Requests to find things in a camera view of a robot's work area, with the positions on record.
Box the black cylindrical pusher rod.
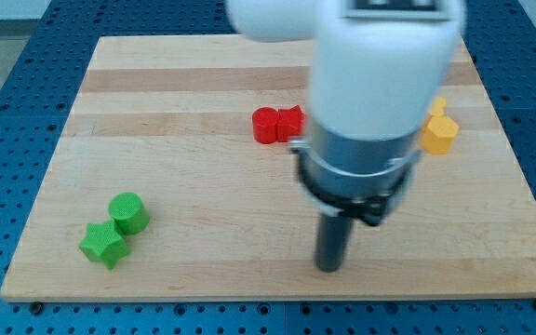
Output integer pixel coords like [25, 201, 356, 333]
[315, 214, 354, 273]

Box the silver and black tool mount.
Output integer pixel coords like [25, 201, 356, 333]
[289, 119, 422, 226]

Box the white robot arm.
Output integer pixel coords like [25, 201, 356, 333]
[225, 0, 466, 272]

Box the yellow block behind arm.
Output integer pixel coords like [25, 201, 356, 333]
[428, 96, 448, 117]

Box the red star block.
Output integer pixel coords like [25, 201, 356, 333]
[276, 105, 305, 142]

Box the green star block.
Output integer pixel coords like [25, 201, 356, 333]
[78, 221, 131, 270]

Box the yellow hexagon block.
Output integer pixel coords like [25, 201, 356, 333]
[421, 116, 460, 154]

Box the red cylinder block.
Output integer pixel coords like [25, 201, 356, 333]
[251, 107, 279, 144]

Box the wooden board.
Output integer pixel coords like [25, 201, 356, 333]
[0, 35, 536, 302]

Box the green cylinder block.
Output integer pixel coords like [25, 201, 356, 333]
[108, 192, 150, 235]

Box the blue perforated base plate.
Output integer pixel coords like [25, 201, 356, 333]
[0, 0, 536, 334]

